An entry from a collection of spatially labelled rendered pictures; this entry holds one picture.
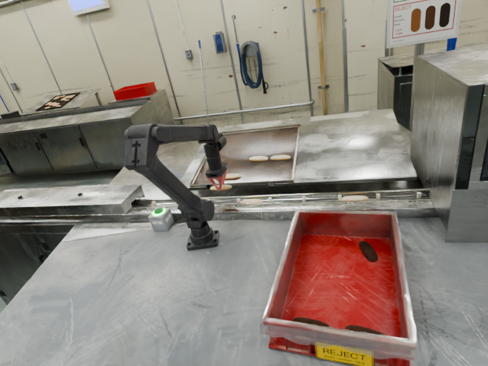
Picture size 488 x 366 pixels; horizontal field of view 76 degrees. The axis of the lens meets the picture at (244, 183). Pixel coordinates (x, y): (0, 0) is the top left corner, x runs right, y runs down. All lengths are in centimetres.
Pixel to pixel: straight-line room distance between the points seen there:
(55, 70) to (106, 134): 267
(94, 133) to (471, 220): 396
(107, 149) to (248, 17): 263
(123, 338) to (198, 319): 21
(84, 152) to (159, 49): 201
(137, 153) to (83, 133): 357
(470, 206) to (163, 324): 95
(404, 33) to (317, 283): 141
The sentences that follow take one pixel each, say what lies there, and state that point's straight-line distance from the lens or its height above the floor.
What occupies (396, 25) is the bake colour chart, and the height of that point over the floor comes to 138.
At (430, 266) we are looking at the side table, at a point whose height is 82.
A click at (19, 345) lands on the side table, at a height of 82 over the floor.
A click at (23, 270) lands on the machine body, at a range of 233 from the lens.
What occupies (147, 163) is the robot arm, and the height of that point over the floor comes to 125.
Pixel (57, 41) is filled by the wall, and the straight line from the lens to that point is 650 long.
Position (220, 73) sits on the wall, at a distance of 512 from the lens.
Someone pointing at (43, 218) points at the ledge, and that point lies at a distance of 189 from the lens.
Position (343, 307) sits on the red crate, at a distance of 93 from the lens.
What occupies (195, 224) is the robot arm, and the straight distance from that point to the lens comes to 116.
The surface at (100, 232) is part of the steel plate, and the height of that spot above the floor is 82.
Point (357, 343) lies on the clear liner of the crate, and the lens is 76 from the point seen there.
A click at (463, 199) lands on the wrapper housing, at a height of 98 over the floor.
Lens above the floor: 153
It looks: 27 degrees down
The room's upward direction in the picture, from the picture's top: 12 degrees counter-clockwise
